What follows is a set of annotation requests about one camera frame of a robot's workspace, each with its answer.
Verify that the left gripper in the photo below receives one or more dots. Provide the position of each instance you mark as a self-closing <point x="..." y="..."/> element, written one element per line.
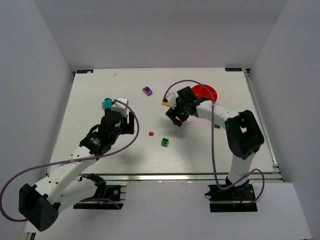
<point x="128" y="124"/>

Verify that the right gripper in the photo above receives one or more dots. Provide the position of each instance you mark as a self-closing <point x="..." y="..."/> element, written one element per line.
<point x="176" y="113"/>

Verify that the green lego brick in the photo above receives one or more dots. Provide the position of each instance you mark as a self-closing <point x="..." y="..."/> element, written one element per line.
<point x="217" y="126"/>
<point x="164" y="142"/>

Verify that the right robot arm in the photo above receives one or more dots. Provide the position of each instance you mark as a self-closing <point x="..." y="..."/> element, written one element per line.
<point x="244" y="136"/>

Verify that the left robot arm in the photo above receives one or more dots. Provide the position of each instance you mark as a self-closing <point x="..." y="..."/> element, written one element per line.
<point x="42" y="202"/>

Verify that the large yellow lego brick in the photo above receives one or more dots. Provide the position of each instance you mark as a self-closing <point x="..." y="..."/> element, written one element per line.
<point x="165" y="103"/>

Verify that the teal lego piece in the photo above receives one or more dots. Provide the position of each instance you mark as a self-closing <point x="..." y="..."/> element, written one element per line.
<point x="107" y="103"/>

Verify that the orange round divided container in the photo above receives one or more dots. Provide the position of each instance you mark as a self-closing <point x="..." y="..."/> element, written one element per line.
<point x="205" y="91"/>

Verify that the purple lego brick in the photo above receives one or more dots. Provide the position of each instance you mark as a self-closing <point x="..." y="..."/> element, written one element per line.
<point x="147" y="91"/>

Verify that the right corner label sticker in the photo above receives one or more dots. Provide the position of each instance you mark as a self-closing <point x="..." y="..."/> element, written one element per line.
<point x="233" y="69"/>

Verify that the corner label sticker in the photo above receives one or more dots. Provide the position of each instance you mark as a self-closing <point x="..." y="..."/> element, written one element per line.
<point x="84" y="71"/>
<point x="233" y="69"/>

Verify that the left corner label sticker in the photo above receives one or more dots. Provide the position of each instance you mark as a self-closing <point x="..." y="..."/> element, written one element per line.
<point x="84" y="71"/>

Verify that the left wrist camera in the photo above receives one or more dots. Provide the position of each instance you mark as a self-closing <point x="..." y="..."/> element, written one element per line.
<point x="120" y="105"/>

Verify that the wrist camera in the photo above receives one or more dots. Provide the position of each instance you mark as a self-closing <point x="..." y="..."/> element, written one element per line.
<point x="120" y="105"/>
<point x="171" y="98"/>

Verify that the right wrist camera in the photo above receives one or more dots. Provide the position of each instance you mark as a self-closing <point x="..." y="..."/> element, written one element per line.
<point x="171" y="98"/>

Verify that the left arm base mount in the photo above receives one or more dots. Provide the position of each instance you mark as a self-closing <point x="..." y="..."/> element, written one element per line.
<point x="106" y="196"/>

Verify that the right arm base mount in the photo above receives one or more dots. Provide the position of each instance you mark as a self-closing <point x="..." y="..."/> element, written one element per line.
<point x="233" y="200"/>

